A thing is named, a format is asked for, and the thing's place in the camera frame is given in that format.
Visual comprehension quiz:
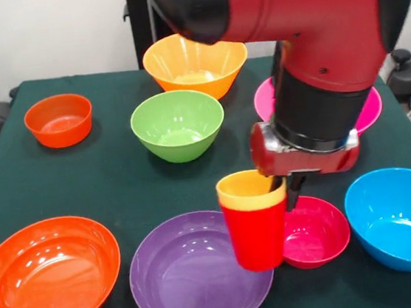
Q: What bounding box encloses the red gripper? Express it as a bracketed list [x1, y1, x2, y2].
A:
[247, 111, 367, 216]

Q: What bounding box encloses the stack of yellow cups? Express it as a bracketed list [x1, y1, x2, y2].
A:
[215, 166, 289, 215]

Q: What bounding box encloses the red cup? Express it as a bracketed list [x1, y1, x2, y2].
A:
[220, 192, 295, 276]

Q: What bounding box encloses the small orange bowl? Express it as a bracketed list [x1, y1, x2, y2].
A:
[22, 91, 97, 153]

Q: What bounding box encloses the small crimson bowl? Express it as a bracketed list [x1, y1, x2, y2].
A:
[276, 190, 355, 272]

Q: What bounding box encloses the large magenta bowl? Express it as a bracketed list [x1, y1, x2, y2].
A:
[251, 64, 387, 147]

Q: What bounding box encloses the blue bowl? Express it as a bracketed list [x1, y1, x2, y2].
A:
[341, 165, 411, 280]

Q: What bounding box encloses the green bowl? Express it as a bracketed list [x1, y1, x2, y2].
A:
[127, 85, 230, 168]

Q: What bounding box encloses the purple bowl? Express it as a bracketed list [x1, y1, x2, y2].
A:
[122, 204, 280, 308]

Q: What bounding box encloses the large light orange bowl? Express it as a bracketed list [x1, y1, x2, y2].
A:
[139, 26, 253, 109]

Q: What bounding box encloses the dark green table cloth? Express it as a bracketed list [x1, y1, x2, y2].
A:
[0, 36, 411, 308]

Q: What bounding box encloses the large red-orange bowl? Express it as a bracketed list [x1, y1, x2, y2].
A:
[0, 211, 127, 308]

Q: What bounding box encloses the black device with cables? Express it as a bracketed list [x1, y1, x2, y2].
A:
[383, 47, 411, 120]

